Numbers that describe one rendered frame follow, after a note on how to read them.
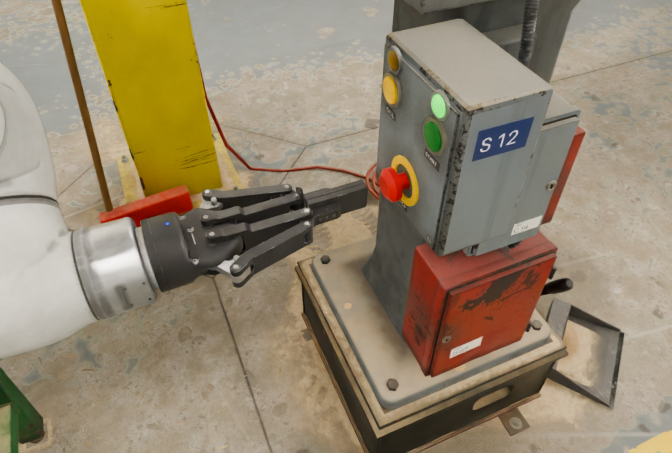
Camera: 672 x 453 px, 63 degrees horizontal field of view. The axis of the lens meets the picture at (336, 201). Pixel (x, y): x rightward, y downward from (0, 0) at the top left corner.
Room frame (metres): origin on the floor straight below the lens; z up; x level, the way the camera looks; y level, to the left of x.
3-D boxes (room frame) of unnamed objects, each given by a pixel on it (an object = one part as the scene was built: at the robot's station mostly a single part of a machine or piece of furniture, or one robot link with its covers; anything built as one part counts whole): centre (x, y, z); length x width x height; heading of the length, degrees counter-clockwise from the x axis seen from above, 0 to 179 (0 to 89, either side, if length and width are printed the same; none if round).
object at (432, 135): (0.43, -0.10, 1.07); 0.03 x 0.01 x 0.03; 23
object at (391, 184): (0.46, -0.07, 0.98); 0.04 x 0.04 x 0.04; 23
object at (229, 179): (1.57, 0.60, 0.02); 0.40 x 0.40 x 0.02; 23
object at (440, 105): (0.42, -0.09, 1.11); 0.03 x 0.01 x 0.03; 23
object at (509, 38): (0.69, -0.21, 1.02); 0.13 x 0.04 x 0.04; 113
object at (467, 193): (0.54, -0.18, 0.99); 0.24 x 0.21 x 0.26; 113
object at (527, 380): (0.82, -0.22, 0.12); 0.61 x 0.51 x 0.25; 23
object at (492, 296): (0.67, -0.29, 0.49); 0.25 x 0.12 x 0.37; 113
